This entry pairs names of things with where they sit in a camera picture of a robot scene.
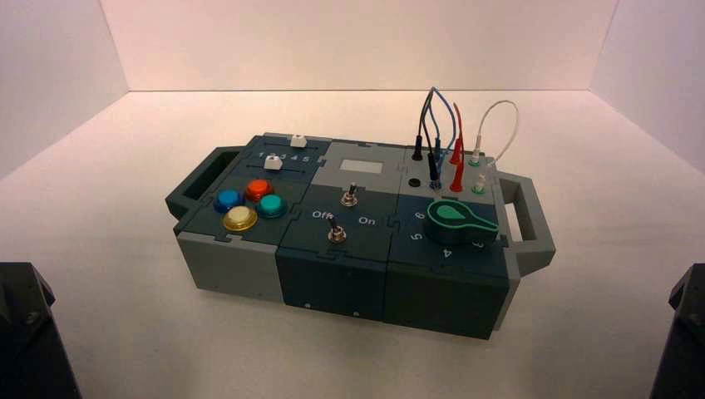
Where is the green round push button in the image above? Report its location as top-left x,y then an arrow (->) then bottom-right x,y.
255,194 -> 288,219

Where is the blue round push button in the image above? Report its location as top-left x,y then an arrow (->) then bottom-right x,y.
213,189 -> 245,214

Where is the red jumper cable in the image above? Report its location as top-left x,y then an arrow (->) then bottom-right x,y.
448,101 -> 466,193

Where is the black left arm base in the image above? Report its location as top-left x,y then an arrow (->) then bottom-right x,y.
0,262 -> 84,399

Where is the black jumper cable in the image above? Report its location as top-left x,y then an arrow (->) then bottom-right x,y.
411,87 -> 441,189

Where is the yellow round push button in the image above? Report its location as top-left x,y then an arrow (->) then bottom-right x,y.
221,206 -> 259,233

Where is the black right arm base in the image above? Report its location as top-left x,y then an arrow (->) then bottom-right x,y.
649,263 -> 705,399

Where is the white rectangular display window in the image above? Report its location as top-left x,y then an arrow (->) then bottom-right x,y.
338,160 -> 384,175

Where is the modular grey green task box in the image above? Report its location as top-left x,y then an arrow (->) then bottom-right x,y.
165,131 -> 556,341

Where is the white jumper cable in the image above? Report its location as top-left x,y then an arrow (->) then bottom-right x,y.
469,100 -> 520,194

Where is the green rotary pointer knob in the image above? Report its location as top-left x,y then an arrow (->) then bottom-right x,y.
425,199 -> 500,247

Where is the red round push button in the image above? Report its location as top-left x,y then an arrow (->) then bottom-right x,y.
244,179 -> 275,203

